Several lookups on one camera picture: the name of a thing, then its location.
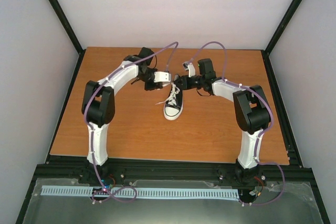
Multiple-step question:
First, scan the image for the white shoelace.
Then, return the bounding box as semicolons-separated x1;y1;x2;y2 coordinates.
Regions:
157;84;183;115

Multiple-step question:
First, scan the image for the black white canvas sneaker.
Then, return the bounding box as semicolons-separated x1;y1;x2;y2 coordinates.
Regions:
163;74;183;121

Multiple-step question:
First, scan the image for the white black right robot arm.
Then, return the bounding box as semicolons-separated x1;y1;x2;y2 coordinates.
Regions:
165;59;274;185

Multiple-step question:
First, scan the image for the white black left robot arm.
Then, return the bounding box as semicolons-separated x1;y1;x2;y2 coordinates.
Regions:
81;47;172;184

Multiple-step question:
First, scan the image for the clear acrylic cover plate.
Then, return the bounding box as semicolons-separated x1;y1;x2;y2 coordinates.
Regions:
23;179;322;223

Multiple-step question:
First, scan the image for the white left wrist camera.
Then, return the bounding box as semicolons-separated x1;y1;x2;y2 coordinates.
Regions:
153;71;172;83

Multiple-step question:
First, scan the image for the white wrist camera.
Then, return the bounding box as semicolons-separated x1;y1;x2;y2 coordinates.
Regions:
182;61;196;78
153;71;172;83

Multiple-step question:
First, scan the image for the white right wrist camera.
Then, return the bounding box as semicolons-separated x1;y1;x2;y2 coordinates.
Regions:
182;61;196;78

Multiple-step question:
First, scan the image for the black aluminium frame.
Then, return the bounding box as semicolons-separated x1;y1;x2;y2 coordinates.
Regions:
16;0;330;223

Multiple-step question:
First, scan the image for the light blue slotted cable duct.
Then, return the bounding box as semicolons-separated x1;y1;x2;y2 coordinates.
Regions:
40;185;239;201

